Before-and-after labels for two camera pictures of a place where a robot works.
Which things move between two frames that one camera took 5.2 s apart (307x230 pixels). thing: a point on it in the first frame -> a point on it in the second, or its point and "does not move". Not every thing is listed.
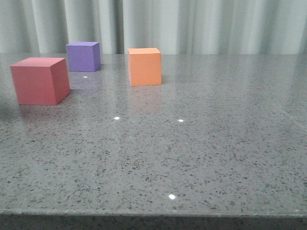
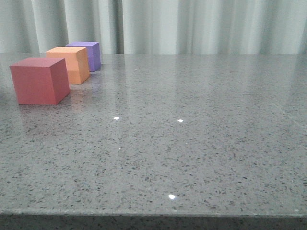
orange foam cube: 145,66 -> 76,61
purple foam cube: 84,56 does not move
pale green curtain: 176,27 does not move
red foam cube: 41,81 does not move
